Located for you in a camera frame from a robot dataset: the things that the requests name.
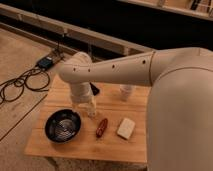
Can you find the black power adapter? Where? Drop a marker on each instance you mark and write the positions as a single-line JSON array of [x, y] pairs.
[[45, 63]]

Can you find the white paper cup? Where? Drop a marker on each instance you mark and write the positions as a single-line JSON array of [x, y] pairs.
[[126, 91]]

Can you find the red oblong object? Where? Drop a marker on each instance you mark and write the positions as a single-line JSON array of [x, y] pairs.
[[101, 128]]

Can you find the white rectangular eraser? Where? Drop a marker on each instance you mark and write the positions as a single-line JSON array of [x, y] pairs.
[[126, 128]]

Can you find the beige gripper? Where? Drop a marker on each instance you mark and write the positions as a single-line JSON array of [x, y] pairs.
[[81, 94]]

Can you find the wooden rail beam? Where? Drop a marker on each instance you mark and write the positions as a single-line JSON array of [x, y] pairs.
[[89, 26]]

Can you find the black rectangular device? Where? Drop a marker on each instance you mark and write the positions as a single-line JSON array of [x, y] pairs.
[[95, 90]]

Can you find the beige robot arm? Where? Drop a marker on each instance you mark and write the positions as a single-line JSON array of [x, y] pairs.
[[179, 120]]

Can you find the black ridged bowl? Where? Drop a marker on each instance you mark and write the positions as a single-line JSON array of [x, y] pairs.
[[62, 126]]

